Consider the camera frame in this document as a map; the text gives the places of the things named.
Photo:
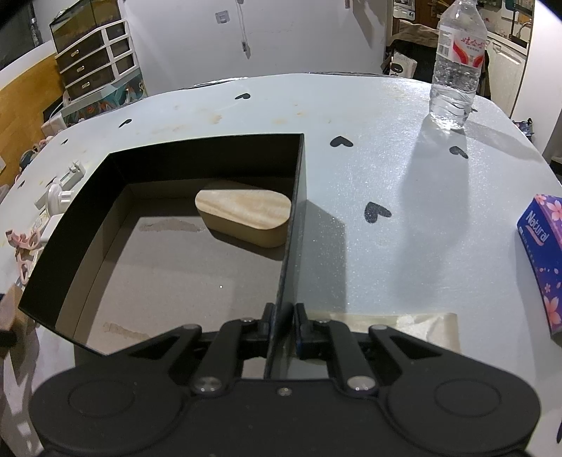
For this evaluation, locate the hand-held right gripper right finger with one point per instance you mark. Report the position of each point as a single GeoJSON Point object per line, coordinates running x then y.
{"type": "Point", "coordinates": [301, 317]}

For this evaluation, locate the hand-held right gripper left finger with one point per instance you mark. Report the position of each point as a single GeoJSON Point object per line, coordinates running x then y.
{"type": "Point", "coordinates": [266, 317]}

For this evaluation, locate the black cardboard box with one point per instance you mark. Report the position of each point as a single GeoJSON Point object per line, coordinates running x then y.
{"type": "Point", "coordinates": [79, 219]}

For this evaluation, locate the white plug adapter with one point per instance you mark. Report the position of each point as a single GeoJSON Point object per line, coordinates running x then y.
{"type": "Point", "coordinates": [55, 195]}

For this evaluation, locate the pink phone holder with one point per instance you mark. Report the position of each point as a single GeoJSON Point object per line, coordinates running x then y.
{"type": "Point", "coordinates": [24, 246]}

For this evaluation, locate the oval wooden-lid case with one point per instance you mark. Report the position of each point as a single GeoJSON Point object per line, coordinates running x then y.
{"type": "Point", "coordinates": [246, 211]}

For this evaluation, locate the beige tape strip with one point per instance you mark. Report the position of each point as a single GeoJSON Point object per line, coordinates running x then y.
{"type": "Point", "coordinates": [417, 325]}

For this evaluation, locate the purple floral tissue pack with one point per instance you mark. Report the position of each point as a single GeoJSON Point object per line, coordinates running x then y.
{"type": "Point", "coordinates": [544, 246]}

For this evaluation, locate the floral storage box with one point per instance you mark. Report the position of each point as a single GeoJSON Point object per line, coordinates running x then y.
{"type": "Point", "coordinates": [101, 103]}

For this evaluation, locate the white bag with black print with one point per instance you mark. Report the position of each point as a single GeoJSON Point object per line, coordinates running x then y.
{"type": "Point", "coordinates": [404, 66]}

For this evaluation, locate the clear plastic water bottle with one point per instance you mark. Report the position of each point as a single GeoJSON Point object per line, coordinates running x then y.
{"type": "Point", "coordinates": [456, 66]}

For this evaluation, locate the chair with brown cloth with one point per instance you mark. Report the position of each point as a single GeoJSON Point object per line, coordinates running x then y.
{"type": "Point", "coordinates": [417, 33]}

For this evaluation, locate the white drawer cabinet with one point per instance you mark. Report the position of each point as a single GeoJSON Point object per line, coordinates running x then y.
{"type": "Point", "coordinates": [88, 61]}

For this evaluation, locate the white kitchen cabinet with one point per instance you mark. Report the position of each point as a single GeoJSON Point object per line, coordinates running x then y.
{"type": "Point", "coordinates": [505, 70]}

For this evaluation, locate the glass fish tank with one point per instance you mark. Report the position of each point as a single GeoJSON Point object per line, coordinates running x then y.
{"type": "Point", "coordinates": [79, 26]}

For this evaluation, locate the square wall hook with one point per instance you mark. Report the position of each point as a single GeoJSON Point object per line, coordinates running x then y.
{"type": "Point", "coordinates": [221, 16]}

